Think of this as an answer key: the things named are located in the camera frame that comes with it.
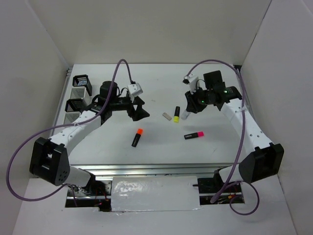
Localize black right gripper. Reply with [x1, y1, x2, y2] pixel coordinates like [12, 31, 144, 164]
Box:
[185, 85, 213, 114]

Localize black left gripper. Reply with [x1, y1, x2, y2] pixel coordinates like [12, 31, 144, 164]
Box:
[110, 94, 150, 121]

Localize clear glue bottle blue cap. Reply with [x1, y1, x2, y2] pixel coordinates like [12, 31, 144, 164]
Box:
[180, 110, 191, 120]

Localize orange cap black highlighter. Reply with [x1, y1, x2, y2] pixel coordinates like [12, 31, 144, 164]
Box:
[132, 128, 143, 147]

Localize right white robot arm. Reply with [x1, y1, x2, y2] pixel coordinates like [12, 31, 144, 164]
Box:
[181, 70, 284, 192]

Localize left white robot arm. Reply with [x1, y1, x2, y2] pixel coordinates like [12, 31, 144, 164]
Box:
[29, 81, 149, 195]

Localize yellow cap black highlighter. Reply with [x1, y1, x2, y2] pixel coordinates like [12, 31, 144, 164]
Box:
[173, 106, 180, 123]

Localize pink cap black highlighter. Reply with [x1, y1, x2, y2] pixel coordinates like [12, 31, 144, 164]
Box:
[184, 131, 204, 140]

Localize white eraser block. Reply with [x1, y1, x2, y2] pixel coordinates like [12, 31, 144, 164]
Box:
[162, 112, 172, 121]

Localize far white mesh container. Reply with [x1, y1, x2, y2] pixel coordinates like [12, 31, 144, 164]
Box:
[70, 87, 92, 104]

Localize white mesh container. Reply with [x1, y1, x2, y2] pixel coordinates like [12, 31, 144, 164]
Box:
[70, 87, 92, 104]
[63, 112, 81, 125]

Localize far black mesh container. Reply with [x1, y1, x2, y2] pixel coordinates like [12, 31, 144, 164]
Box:
[72, 74, 92, 96]

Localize black mesh container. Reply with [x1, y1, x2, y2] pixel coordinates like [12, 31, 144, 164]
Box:
[72, 74, 92, 96]
[65, 98, 87, 113]

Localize near black mesh container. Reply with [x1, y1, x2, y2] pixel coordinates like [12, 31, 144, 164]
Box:
[65, 98, 87, 113]

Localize near white mesh container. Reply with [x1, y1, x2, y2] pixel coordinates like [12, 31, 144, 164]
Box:
[63, 112, 81, 125]

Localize white foil cover plate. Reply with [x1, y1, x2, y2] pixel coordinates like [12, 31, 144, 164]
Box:
[111, 176, 201, 212]

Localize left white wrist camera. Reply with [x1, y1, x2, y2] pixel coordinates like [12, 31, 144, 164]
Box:
[127, 83, 143, 97]

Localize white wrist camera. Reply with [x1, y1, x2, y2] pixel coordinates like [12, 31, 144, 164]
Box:
[127, 83, 143, 97]
[182, 74, 200, 94]

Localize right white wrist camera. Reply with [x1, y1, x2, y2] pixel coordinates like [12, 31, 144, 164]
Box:
[182, 74, 200, 94]

